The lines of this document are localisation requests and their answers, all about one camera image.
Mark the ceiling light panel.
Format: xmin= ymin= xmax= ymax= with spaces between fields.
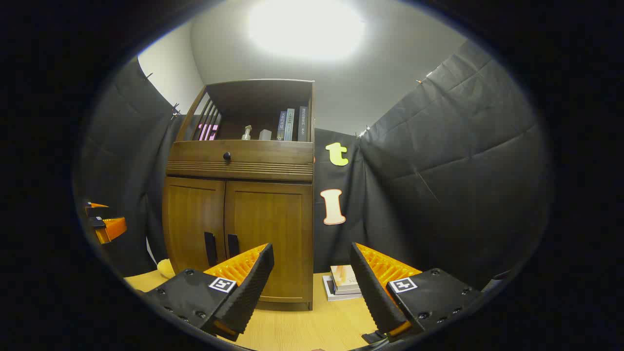
xmin=248 ymin=0 xmax=366 ymax=62

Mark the wooden cabinet door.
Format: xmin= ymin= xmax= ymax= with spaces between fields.
xmin=224 ymin=180 xmax=314 ymax=306
xmin=163 ymin=176 xmax=228 ymax=274

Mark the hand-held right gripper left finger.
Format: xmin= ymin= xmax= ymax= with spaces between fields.
xmin=140 ymin=243 xmax=274 ymax=342

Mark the black backdrop cloth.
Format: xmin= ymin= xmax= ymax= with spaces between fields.
xmin=73 ymin=39 xmax=554 ymax=293

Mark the white flat book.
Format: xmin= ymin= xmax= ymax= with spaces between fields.
xmin=322 ymin=275 xmax=363 ymax=301

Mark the grey ribbed chair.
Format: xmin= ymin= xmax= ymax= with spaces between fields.
xmin=480 ymin=271 xmax=512 ymax=293

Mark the wooden drawer with black knob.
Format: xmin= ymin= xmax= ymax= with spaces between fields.
xmin=168 ymin=140 xmax=314 ymax=165

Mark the wooden double-door shoe cabinet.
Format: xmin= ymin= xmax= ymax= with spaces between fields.
xmin=162 ymin=79 xmax=315 ymax=312

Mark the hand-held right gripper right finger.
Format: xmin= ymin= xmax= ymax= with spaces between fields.
xmin=349 ymin=242 xmax=484 ymax=344

